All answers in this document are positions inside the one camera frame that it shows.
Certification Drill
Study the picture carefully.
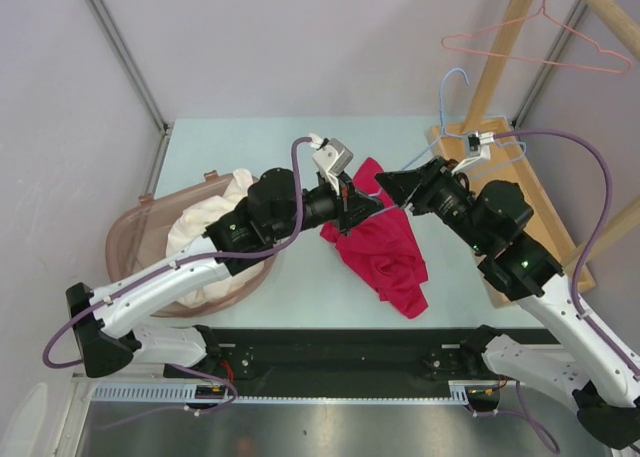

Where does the white cable duct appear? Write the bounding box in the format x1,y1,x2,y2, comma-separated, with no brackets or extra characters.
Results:
91,381,469,406

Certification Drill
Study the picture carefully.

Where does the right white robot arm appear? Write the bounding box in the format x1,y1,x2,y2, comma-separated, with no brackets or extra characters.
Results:
375,157,639,450

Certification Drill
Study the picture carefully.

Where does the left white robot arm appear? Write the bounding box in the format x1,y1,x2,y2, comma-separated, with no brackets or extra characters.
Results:
66,168,384,378

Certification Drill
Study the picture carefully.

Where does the white t shirt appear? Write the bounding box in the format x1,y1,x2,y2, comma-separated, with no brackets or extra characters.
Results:
166,168,264,312

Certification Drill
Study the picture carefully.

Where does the wooden clothes rack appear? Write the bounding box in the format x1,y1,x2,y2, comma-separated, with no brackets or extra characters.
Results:
441,0,639,294

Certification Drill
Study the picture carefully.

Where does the pink wire hanger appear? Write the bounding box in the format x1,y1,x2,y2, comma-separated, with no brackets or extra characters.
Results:
440,0,633,75

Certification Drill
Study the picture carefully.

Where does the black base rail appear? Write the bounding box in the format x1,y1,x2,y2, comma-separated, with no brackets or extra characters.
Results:
193,328,506,396

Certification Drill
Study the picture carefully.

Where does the brown translucent plastic basket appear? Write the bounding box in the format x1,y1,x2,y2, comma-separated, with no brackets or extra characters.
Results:
105,171,275,318

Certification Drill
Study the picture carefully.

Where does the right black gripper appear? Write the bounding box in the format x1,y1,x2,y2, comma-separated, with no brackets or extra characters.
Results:
373,155,490,253

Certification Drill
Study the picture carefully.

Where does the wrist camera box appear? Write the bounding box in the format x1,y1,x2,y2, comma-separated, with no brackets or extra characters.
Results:
309,134,353,194
452,131,495,174

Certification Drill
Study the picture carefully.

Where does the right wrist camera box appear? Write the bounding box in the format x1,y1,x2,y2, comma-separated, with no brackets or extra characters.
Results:
452,131,495,174

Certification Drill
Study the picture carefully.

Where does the blue wire hanger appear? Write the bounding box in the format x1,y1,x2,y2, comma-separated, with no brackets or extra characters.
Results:
372,67,527,211

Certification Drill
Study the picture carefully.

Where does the red t shirt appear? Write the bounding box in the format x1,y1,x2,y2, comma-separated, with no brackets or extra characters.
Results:
320,157,429,319

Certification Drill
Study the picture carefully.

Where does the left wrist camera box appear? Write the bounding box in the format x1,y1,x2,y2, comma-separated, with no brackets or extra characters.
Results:
309,134,353,194

